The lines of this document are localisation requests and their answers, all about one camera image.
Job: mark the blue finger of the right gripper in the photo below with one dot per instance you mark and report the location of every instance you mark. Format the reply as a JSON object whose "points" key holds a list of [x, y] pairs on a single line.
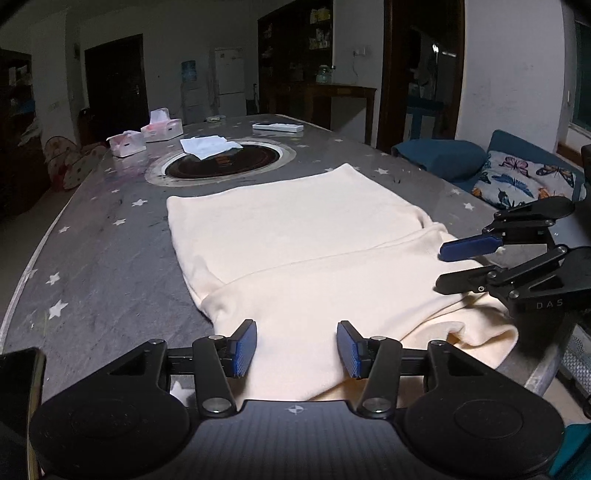
{"points": [[472, 280], [471, 247]]}

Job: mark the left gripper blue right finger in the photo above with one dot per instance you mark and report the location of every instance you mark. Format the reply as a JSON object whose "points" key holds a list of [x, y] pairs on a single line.
{"points": [[353, 350]]}

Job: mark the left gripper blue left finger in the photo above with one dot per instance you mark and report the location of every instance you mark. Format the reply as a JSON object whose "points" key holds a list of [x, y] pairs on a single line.
{"points": [[241, 348]]}

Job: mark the cream garment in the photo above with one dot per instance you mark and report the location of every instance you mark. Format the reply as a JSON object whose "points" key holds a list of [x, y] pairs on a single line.
{"points": [[299, 256]]}

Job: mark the blue sofa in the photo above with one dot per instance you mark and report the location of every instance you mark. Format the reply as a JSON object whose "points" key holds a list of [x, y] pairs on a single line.
{"points": [[460, 162]]}

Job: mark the butterfly print pillow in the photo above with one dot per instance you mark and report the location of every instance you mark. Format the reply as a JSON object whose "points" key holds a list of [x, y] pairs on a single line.
{"points": [[508, 181]]}

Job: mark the round black induction cooktop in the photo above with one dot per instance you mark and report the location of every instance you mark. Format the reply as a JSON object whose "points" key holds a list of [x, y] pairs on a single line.
{"points": [[178, 169]]}

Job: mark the white paper on cooktop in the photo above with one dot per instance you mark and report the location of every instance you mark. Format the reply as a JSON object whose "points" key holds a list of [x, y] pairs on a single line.
{"points": [[209, 146]]}

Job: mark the dark wooden side table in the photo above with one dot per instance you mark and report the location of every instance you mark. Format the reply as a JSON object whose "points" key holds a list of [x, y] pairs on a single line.
{"points": [[342, 107]]}

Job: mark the white remote control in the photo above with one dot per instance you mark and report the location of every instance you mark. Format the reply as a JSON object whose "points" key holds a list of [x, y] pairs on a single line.
{"points": [[283, 128]]}

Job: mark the small white pink tissue pack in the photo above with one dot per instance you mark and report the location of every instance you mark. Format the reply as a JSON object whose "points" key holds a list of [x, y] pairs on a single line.
{"points": [[126, 144]]}

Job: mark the white pink tissue box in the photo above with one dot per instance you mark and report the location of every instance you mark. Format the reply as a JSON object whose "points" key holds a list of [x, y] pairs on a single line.
{"points": [[161, 127]]}

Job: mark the floral fabric basket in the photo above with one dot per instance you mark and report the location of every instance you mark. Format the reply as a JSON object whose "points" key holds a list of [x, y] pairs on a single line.
{"points": [[68, 164]]}

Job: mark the water dispenser with blue bottle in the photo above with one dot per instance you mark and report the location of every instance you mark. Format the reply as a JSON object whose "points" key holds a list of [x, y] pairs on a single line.
{"points": [[190, 92]]}

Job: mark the dark wooden shelf cabinet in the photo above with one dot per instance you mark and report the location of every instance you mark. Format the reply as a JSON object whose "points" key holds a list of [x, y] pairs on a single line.
{"points": [[294, 41]]}

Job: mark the white refrigerator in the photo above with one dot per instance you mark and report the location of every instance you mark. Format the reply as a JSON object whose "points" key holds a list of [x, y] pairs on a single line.
{"points": [[229, 81]]}

